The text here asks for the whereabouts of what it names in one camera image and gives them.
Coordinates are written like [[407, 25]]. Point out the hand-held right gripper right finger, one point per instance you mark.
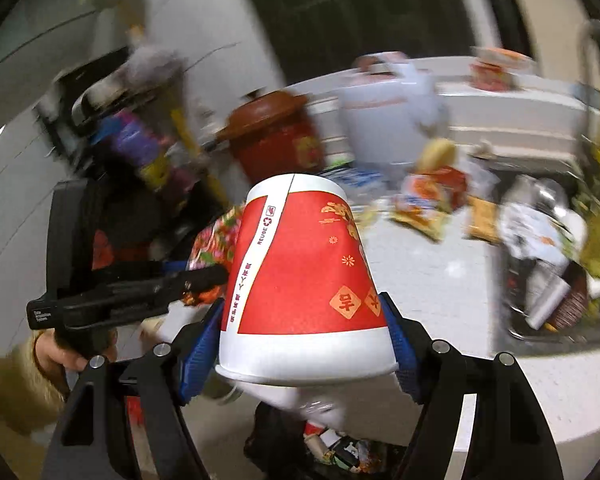
[[406, 355]]

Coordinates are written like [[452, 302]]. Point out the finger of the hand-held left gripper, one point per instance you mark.
[[190, 280]]

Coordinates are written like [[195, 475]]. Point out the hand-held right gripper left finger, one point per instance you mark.
[[200, 355]]

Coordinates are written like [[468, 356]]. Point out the floral wrapper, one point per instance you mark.
[[215, 245]]

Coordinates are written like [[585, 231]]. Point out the red paper cup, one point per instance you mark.
[[305, 280]]

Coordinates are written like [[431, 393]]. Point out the black trash bag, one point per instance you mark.
[[330, 450]]

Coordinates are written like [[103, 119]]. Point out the person's left forearm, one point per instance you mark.
[[15, 390]]

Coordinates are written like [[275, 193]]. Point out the person's left hand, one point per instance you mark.
[[52, 355]]

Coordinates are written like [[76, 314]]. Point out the yellow pipe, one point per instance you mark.
[[195, 150]]

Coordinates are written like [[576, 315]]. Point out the purple and yellow packet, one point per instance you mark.
[[145, 150]]

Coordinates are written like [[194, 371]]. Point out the red slow cooker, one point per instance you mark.
[[275, 135]]

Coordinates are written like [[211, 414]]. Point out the white plastic container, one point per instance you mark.
[[395, 110]]

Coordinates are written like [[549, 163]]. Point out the red instant noodle bowl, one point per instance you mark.
[[500, 67]]

